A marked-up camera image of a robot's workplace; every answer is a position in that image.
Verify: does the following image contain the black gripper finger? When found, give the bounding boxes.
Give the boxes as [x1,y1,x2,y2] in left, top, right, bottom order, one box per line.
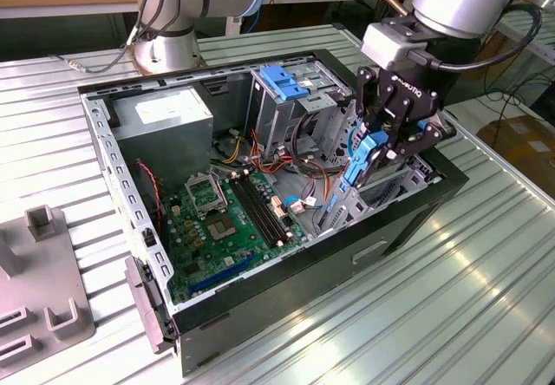
[371,114,456,178]
[356,67,391,143]

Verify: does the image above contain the large labelled cardboard box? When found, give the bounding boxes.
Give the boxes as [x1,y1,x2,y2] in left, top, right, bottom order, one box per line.
[475,114,555,186]

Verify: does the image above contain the orange red power wire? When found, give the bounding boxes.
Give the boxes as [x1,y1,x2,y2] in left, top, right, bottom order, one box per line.
[320,114,400,212]

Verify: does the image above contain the CPU socket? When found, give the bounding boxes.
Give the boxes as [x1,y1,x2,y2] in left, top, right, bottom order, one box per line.
[204,212,240,244]

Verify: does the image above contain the grey metal optical drive cage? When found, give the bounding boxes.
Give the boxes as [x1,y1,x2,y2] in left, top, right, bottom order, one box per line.
[245,62,352,160]

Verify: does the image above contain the black open PC case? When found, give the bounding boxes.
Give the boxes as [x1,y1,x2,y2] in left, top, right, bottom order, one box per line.
[76,48,471,377]

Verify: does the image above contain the black case fan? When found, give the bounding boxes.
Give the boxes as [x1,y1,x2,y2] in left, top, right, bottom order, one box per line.
[133,158,171,251]

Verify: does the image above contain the blue plastic drive latch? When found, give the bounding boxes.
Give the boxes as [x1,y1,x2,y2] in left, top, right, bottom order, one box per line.
[261,66,310,103]

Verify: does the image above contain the yellow orange wire bundle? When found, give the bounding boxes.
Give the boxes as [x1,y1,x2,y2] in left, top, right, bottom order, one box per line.
[212,128,261,173]

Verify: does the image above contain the blue expansion slot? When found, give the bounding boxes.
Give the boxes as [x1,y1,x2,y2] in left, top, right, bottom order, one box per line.
[186,252,258,297]

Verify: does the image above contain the metal socket cover frame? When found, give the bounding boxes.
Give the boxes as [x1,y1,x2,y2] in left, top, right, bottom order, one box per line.
[184,172,229,220]

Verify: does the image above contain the metal slat shelf table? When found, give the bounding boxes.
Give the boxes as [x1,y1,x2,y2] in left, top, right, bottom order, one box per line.
[493,1,555,66]

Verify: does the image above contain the black cable with metal plug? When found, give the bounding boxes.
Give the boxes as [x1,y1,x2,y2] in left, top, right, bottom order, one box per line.
[47,0,183,75]

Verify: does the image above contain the green motherboard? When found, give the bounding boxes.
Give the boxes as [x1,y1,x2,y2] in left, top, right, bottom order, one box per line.
[162,168,310,306]

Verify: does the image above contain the thick black camera cable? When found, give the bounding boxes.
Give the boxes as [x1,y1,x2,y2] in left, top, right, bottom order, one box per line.
[407,3,543,74]

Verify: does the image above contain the black RAM slot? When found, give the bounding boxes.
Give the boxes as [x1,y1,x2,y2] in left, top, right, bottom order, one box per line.
[228,175,281,250]
[240,172,291,244]

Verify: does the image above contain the metal disk bay cage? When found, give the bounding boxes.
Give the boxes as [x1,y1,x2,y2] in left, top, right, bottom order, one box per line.
[311,98,447,237]

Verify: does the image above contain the grey power supply box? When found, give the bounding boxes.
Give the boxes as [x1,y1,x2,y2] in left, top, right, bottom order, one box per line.
[110,85,214,185]

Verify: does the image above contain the blue data wire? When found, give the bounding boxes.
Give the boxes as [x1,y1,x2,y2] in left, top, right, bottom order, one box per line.
[345,122,365,163]

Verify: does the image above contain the red black twisted fan wire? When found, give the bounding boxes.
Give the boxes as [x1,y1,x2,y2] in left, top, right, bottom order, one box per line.
[135,160,166,233]

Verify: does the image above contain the grey parts rack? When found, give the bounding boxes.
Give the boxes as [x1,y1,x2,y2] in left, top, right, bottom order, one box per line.
[0,202,96,369]

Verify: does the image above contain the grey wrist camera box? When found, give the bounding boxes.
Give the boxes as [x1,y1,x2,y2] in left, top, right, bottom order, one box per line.
[360,23,428,72]

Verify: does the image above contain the black wire bundle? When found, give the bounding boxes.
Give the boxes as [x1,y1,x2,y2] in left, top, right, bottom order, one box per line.
[289,111,348,178]

